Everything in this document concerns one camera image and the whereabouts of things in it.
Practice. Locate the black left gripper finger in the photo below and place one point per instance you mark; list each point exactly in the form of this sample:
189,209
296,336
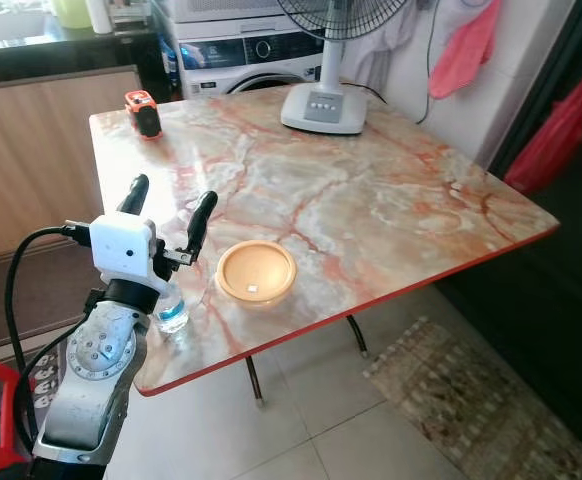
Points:
135,195
201,220

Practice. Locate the clear plastic water bottle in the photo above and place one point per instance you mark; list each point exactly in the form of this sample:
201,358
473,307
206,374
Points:
173,315

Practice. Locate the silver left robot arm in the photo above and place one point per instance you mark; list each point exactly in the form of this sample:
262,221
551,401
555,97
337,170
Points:
101,350

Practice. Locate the black glossy fridge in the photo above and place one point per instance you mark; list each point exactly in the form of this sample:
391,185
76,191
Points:
551,290

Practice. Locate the orange plastic bowl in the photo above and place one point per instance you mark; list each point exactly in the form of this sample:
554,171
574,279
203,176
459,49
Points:
256,272

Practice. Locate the small black orange device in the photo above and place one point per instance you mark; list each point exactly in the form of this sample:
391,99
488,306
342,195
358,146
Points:
145,115

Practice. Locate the light wooden cabinet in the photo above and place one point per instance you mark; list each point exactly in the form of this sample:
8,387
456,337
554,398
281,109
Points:
41,160

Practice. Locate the black kitchen counter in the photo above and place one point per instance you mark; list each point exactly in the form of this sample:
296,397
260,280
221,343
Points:
51,55

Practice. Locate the white stand fan black grille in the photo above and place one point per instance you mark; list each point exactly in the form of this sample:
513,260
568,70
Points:
323,105

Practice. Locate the white front load washing machine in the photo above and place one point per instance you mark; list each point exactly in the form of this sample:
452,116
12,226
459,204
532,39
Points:
231,55

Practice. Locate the marble pattern table red rim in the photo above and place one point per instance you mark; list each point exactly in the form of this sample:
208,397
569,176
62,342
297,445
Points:
381,200

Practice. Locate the grey printed floor mat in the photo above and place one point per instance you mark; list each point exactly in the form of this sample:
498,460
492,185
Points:
43,385

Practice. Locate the white plastic bottle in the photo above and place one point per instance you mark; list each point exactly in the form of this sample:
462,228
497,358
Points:
99,14

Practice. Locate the green plastic cup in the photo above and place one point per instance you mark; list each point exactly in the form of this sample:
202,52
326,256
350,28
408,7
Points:
72,12

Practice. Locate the white stacked appliance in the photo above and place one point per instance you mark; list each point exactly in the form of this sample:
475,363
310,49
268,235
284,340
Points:
221,8

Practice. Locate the red hanging cloth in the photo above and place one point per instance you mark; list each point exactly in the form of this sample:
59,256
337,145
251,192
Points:
466,50

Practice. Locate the brown floral patterned rug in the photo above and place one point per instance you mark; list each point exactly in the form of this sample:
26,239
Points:
481,410

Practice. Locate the red plastic bag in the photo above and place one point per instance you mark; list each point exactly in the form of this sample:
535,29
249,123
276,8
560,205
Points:
556,130

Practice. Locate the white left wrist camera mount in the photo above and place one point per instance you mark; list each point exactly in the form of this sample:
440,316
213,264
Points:
121,245

